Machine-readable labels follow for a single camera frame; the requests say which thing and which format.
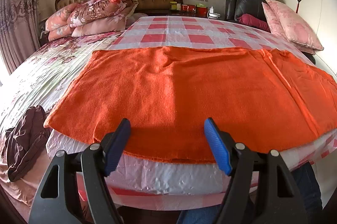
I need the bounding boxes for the dark brown garment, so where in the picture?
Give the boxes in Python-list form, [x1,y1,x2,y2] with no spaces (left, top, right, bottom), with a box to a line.
[3,105,51,182]

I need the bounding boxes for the floral folded quilt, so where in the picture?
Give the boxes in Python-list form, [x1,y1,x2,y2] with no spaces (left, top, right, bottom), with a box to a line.
[45,0,138,41]

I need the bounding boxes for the floral bedspread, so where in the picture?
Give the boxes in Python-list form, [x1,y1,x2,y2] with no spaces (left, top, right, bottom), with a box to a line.
[1,33,119,223]

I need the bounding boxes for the yellow green box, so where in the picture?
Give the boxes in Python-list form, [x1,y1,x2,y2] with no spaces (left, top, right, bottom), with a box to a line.
[170,1,177,11]

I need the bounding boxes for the wooden nightstand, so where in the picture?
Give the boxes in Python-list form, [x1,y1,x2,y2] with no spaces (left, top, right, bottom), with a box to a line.
[135,8,225,21]

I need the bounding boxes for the white charger device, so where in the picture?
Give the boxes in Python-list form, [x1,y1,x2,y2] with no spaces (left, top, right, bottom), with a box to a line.
[207,6,221,19]

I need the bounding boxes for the pink floral curtain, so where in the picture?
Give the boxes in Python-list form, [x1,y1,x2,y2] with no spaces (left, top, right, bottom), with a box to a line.
[1,0,40,74]

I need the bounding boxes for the pink pillow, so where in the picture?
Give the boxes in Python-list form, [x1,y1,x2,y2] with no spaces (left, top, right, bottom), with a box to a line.
[265,0,324,51]
[262,3,315,55]

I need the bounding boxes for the upper pink pillow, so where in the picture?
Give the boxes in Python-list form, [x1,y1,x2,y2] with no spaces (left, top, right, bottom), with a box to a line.
[265,0,324,51]

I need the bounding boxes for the lower pink pillow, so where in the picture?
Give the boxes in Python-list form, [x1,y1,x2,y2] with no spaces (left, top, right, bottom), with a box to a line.
[262,3,315,55]

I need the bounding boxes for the red tin box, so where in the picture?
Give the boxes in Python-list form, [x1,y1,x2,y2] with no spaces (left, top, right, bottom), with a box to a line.
[181,4,196,13]

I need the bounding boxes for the black leather armchair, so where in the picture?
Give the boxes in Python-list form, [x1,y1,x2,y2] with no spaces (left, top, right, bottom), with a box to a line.
[225,0,267,22]

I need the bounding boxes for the maroon bolster cushion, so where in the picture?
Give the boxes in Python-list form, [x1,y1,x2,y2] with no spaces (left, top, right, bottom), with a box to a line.
[238,13,270,32]

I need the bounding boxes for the orange pants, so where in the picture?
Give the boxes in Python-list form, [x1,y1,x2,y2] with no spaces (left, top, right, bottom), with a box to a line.
[44,47,336,164]

